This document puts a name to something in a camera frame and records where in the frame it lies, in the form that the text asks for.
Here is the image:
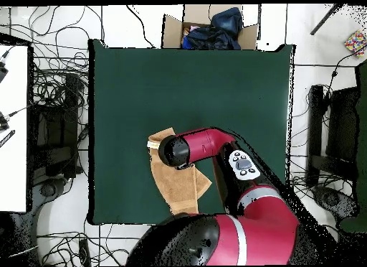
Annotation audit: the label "black equipment stand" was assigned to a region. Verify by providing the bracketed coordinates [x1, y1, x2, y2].
[28, 72, 84, 182]
[306, 84, 362, 187]

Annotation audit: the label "black power strip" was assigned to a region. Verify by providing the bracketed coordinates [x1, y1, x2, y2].
[78, 238, 92, 266]

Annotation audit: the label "brown cardboard box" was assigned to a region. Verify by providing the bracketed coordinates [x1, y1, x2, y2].
[161, 4, 259, 50]

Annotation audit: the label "green covered side table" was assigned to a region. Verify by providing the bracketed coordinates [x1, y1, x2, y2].
[339, 60, 367, 233]

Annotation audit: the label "multicoloured patterned bundle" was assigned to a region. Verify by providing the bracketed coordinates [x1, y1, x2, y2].
[343, 30, 367, 57]

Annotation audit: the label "dark blue clothing pile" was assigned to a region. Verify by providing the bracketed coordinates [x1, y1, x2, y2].
[181, 6, 244, 50]

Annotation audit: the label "dark metal bar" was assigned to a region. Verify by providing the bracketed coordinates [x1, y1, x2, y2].
[309, 4, 343, 36]

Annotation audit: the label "orange terry towel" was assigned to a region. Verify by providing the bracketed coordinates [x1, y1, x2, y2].
[146, 127, 213, 216]

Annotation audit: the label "dark green table cloth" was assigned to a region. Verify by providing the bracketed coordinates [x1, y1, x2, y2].
[87, 38, 296, 226]

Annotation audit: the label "tangled black cables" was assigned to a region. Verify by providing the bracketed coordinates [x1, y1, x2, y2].
[0, 5, 105, 113]
[290, 45, 367, 199]

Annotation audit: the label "long black cable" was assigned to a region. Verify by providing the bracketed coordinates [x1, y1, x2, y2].
[125, 4, 156, 49]

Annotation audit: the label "white desk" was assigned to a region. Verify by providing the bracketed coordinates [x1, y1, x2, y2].
[0, 44, 29, 213]

